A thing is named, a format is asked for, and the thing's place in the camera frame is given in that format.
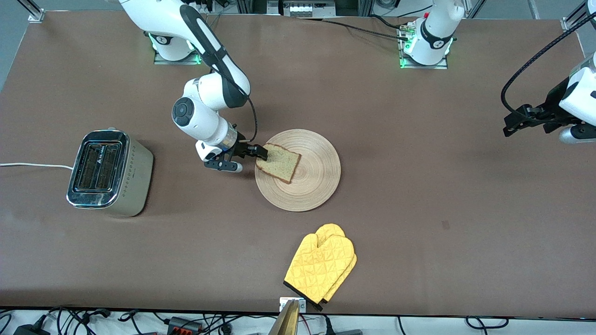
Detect black cable across table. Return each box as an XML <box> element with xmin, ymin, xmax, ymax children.
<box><xmin>321</xmin><ymin>14</ymin><xmax>413</xmax><ymax>42</ymax></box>

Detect white toaster power cord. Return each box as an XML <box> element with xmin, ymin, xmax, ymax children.
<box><xmin>0</xmin><ymin>162</ymin><xmax>74</xmax><ymax>171</ymax></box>

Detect round wooden plate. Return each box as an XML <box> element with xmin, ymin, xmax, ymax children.
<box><xmin>255</xmin><ymin>129</ymin><xmax>341</xmax><ymax>212</ymax></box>

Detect yellow quilted oven mitt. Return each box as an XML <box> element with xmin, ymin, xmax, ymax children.
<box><xmin>321</xmin><ymin>240</ymin><xmax>358</xmax><ymax>305</ymax></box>
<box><xmin>283</xmin><ymin>223</ymin><xmax>355</xmax><ymax>311</ymax></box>

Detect silver two-slot toaster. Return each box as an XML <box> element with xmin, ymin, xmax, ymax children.
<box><xmin>66</xmin><ymin>129</ymin><xmax>154</xmax><ymax>218</ymax></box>

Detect black looped floor cable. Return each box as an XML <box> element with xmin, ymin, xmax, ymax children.
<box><xmin>466</xmin><ymin>316</ymin><xmax>509</xmax><ymax>330</ymax></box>

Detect black and red connector block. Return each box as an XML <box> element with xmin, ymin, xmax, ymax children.
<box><xmin>166</xmin><ymin>316</ymin><xmax>204</xmax><ymax>334</ymax></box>

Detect brass coloured angled bar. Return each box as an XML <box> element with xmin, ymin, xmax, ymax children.
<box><xmin>268</xmin><ymin>299</ymin><xmax>301</xmax><ymax>335</ymax></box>

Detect black left arm braided cable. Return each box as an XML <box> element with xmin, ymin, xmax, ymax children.
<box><xmin>501</xmin><ymin>12</ymin><xmax>596</xmax><ymax>124</ymax></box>

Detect black power adapter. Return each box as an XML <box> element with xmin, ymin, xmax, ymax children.
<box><xmin>13</xmin><ymin>324</ymin><xmax>50</xmax><ymax>335</ymax></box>

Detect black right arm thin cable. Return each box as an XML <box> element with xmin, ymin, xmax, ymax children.
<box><xmin>205</xmin><ymin>47</ymin><xmax>258</xmax><ymax>143</ymax></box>

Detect slice of brown-crust bread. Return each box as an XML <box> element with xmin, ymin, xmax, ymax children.
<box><xmin>255</xmin><ymin>143</ymin><xmax>302</xmax><ymax>184</ymax></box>

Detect aluminium frame post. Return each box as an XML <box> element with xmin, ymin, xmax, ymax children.
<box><xmin>561</xmin><ymin>0</ymin><xmax>596</xmax><ymax>31</ymax></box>
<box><xmin>18</xmin><ymin>0</ymin><xmax>46</xmax><ymax>23</ymax></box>

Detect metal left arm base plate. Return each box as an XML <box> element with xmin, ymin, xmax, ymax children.
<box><xmin>398</xmin><ymin>22</ymin><xmax>450</xmax><ymax>70</ymax></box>

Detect white metal edge bracket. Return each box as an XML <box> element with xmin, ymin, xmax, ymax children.
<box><xmin>279</xmin><ymin>297</ymin><xmax>307</xmax><ymax>313</ymax></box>

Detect grey power strip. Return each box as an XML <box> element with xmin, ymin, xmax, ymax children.
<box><xmin>279</xmin><ymin>0</ymin><xmax>337</xmax><ymax>18</ymax></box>

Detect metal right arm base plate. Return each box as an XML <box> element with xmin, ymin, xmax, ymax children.
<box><xmin>153</xmin><ymin>32</ymin><xmax>202</xmax><ymax>65</ymax></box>

